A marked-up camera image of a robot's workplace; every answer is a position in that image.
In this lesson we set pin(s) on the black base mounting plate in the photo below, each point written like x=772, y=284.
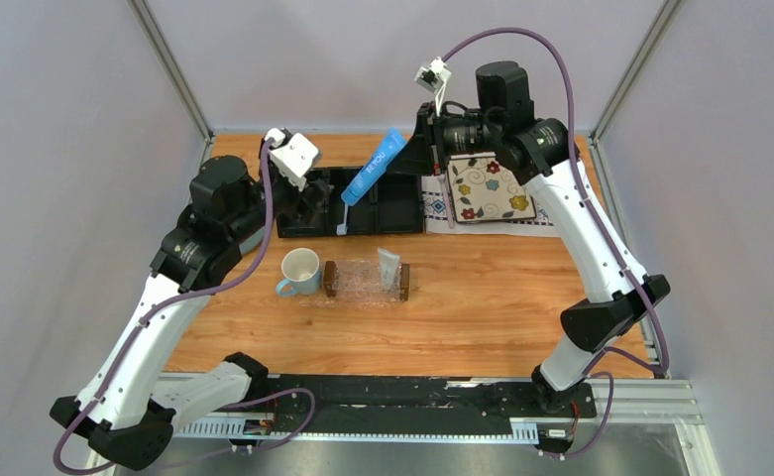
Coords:
x=424, y=409

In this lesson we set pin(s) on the light blue toothbrush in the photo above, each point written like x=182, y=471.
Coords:
x=342, y=227

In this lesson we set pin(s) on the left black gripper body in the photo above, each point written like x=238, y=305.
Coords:
x=289, y=200

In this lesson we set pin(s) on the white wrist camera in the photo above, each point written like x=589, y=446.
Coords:
x=293, y=154
x=434, y=77

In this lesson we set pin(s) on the grey white toothpaste tube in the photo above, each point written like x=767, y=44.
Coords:
x=389, y=266

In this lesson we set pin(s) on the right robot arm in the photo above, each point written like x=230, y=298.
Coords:
x=541, y=157

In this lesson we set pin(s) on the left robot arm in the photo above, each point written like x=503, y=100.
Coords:
x=120, y=413

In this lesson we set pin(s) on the clear glass tray wooden handles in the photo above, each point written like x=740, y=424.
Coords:
x=358, y=284

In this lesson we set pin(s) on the square floral plate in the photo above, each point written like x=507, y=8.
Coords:
x=483, y=190

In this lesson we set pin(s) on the aluminium frame rail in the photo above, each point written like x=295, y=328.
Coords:
x=642, y=427

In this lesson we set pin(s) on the blue toothpaste tube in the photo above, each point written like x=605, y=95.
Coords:
x=389, y=147

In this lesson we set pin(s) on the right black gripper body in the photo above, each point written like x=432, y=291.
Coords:
x=442, y=136

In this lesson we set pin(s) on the black compartment organizer box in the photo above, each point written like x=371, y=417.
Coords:
x=393, y=206

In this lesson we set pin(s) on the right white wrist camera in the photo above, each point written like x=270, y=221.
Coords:
x=434, y=77

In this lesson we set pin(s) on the patterned white placemat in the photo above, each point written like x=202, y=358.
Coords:
x=436, y=220

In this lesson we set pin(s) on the pink handled fork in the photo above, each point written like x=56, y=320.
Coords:
x=446, y=196

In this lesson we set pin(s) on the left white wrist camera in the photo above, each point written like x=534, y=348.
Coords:
x=293, y=154

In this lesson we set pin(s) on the light blue mug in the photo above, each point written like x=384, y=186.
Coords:
x=301, y=270

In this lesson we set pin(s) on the grey blue round plate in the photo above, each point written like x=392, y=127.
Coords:
x=251, y=243

